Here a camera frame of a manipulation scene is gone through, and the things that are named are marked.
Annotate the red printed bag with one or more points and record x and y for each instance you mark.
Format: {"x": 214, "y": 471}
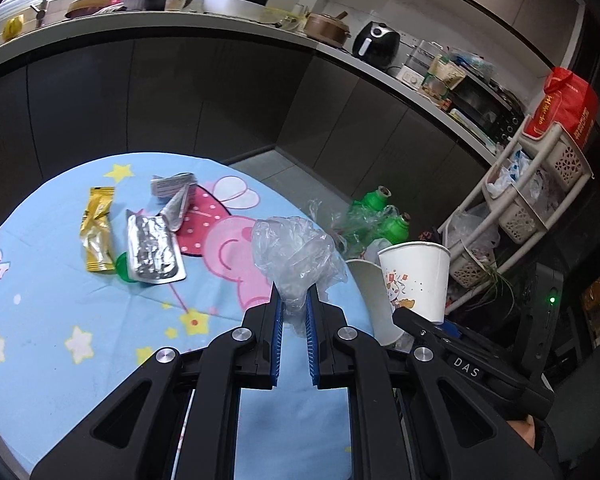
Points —
{"x": 562, "y": 105}

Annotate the brown cooking pot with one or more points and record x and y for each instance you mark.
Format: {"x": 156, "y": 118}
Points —
{"x": 327, "y": 29}

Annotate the crumpled clear plastic wrap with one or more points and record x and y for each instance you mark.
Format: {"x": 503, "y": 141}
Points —
{"x": 347, "y": 225}

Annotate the dark grey chair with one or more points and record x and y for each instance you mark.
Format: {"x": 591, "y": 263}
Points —
{"x": 585, "y": 400}

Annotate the person's right hand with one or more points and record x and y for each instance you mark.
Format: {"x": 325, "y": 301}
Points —
{"x": 524, "y": 430}

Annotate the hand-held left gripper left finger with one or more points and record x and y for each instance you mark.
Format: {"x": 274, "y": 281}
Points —
{"x": 277, "y": 340}

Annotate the yellow lemon shaped object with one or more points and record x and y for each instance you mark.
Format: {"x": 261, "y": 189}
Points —
{"x": 12, "y": 29}

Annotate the white printed paper cup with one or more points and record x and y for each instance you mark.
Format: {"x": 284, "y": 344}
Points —
{"x": 420, "y": 280}

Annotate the green spider plant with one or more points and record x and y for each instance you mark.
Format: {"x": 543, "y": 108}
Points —
{"x": 495, "y": 285}

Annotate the green beige snack bag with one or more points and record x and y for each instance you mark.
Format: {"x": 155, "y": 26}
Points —
{"x": 442, "y": 77}

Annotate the green plastic bottle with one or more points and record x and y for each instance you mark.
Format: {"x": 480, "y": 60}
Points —
{"x": 396, "y": 225}
{"x": 376, "y": 199}

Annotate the white food steamer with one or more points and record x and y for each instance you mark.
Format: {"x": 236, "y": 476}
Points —
{"x": 415, "y": 67}

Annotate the round table with blue cloth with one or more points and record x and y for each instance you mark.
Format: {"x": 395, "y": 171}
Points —
{"x": 105, "y": 320}

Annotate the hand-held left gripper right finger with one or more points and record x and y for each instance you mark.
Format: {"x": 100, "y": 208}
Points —
{"x": 310, "y": 340}

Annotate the blue plastic bags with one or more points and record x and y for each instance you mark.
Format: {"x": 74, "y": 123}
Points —
{"x": 472, "y": 62}

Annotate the clear yellow rimmed container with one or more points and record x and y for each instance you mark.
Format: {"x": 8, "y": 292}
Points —
{"x": 286, "y": 19}

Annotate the white basket storage rack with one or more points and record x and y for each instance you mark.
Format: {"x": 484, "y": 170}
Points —
{"x": 520, "y": 200}

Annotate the black microwave oven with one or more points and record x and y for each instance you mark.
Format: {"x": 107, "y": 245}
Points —
{"x": 485, "y": 107}

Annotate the flat silver foil pack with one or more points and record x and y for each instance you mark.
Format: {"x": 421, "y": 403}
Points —
{"x": 152, "y": 247}

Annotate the yellow sachet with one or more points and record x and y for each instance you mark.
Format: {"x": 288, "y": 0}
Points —
{"x": 97, "y": 230}

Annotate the yellow wooden bowl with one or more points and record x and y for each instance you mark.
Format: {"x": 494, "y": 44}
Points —
{"x": 87, "y": 7}

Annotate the dark kitchen counter cabinets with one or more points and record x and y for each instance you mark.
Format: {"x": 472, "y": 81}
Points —
{"x": 155, "y": 95}

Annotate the clear plastic bag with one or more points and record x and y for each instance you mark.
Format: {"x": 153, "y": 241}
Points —
{"x": 295, "y": 255}

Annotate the green plastic lid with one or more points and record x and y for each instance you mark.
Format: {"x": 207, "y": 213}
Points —
{"x": 123, "y": 267}

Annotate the grey printed small packet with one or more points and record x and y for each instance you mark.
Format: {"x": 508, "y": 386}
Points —
{"x": 172, "y": 185}

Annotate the black air fryer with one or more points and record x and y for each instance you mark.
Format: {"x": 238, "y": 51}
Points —
{"x": 375, "y": 42}

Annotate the large white paper bucket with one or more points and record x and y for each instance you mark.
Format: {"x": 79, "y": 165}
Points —
{"x": 367, "y": 295}

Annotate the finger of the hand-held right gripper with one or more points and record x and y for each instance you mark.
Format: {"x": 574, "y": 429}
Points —
{"x": 420, "y": 327}

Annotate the silver cone shaped wrapper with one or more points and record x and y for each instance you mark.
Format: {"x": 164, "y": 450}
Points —
{"x": 179, "y": 207}

